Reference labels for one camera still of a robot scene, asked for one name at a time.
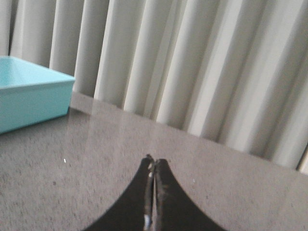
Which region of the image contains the light blue storage box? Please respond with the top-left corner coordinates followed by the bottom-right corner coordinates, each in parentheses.
top-left (0, 56), bottom-right (75, 133)

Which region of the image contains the white pleated curtain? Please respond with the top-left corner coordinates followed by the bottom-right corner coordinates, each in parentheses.
top-left (0, 0), bottom-right (308, 173)

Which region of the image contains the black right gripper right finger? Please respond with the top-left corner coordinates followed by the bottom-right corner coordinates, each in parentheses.
top-left (155, 159), bottom-right (224, 231)

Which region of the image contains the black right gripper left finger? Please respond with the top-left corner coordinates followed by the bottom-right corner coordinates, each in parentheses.
top-left (85, 154), bottom-right (154, 231)

